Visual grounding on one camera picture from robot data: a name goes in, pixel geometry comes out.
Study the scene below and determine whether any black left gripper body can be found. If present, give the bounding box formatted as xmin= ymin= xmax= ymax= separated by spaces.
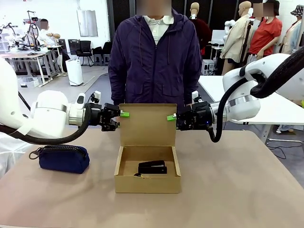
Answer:
xmin=91 ymin=104 xmax=107 ymax=132

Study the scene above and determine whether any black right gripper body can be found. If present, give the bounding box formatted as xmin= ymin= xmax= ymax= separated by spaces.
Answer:
xmin=192 ymin=102 xmax=211 ymax=130

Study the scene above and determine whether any black stapler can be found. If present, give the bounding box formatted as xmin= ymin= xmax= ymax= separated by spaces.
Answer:
xmin=138 ymin=160 xmax=168 ymax=175

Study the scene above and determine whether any brown cardboard box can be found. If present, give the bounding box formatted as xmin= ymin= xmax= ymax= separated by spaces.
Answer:
xmin=114 ymin=103 xmax=182 ymax=194

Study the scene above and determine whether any white computer case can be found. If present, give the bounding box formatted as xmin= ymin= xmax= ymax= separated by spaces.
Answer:
xmin=201 ymin=59 xmax=216 ymax=76

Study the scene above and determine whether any person in purple jacket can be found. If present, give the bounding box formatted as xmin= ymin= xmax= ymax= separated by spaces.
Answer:
xmin=108 ymin=0 xmax=202 ymax=112

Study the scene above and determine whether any white air purifier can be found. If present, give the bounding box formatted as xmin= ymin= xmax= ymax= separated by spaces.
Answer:
xmin=65 ymin=58 xmax=84 ymax=86

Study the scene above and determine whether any navy blue zipper pouch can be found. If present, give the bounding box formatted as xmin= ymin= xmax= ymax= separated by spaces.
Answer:
xmin=28 ymin=144 xmax=90 ymax=175

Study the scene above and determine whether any black office chair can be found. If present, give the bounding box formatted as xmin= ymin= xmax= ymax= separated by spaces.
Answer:
xmin=76 ymin=40 xmax=94 ymax=67

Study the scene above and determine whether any white side table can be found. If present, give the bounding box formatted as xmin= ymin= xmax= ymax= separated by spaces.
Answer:
xmin=198 ymin=75 xmax=304 ymax=145

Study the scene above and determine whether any mannequin in dark red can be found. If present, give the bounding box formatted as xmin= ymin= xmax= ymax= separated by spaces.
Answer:
xmin=190 ymin=2 xmax=212 ymax=57

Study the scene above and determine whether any mannequin in beige coat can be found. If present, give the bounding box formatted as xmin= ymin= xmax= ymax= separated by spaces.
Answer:
xmin=219 ymin=1 xmax=255 ymax=76

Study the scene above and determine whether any right arm thick braided sleeve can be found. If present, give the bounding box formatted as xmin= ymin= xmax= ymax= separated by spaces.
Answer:
xmin=250 ymin=48 xmax=304 ymax=99

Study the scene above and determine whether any white cloth cover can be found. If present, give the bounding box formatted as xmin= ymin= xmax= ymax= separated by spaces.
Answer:
xmin=0 ymin=132 xmax=26 ymax=179

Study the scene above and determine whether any white workbench table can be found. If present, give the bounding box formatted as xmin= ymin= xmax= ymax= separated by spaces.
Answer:
xmin=0 ymin=51 xmax=52 ymax=86

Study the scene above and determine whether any seated person in white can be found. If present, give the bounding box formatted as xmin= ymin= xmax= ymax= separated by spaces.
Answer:
xmin=35 ymin=19 xmax=57 ymax=47

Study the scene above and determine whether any mannequin in light blue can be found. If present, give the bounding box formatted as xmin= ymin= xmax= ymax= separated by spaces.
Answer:
xmin=280 ymin=4 xmax=304 ymax=55

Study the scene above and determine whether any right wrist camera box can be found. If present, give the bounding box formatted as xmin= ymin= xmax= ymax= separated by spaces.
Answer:
xmin=191 ymin=90 xmax=202 ymax=104

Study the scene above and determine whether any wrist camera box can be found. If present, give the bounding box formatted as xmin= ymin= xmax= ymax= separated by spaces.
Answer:
xmin=191 ymin=90 xmax=202 ymax=104
xmin=90 ymin=90 xmax=102 ymax=105

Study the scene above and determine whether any right arm thin black hose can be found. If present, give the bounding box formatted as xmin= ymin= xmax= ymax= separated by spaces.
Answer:
xmin=208 ymin=71 xmax=259 ymax=143

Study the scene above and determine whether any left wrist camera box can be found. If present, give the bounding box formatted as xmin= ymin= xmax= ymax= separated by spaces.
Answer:
xmin=90 ymin=90 xmax=102 ymax=105

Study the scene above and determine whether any left arm braided cable sleeve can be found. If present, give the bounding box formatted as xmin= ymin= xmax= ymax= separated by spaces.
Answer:
xmin=0 ymin=102 xmax=92 ymax=145

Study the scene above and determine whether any grey wall panel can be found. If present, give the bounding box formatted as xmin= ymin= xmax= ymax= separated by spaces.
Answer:
xmin=76 ymin=9 xmax=99 ymax=38

